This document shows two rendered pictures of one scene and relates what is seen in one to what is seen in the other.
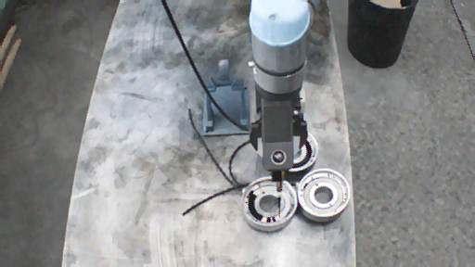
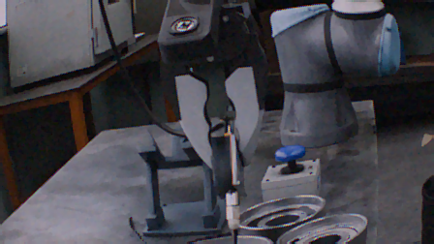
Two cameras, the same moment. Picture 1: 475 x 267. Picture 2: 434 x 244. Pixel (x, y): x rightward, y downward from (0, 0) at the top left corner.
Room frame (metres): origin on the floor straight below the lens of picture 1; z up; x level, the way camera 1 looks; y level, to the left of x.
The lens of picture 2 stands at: (-0.26, -0.15, 1.11)
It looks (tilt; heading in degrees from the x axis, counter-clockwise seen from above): 12 degrees down; 7
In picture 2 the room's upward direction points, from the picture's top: 9 degrees counter-clockwise
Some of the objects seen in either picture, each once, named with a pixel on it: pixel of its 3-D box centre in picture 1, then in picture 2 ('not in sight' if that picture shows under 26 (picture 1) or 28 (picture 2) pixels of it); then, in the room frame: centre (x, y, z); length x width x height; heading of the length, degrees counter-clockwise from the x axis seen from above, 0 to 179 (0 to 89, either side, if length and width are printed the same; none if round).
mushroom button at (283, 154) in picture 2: not in sight; (292, 167); (0.68, -0.12, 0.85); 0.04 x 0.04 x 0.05
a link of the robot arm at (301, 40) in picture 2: not in sight; (310, 39); (1.01, -0.17, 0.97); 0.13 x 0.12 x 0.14; 66
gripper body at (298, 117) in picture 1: (277, 97); (208, 7); (0.48, -0.07, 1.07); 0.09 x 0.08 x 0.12; 177
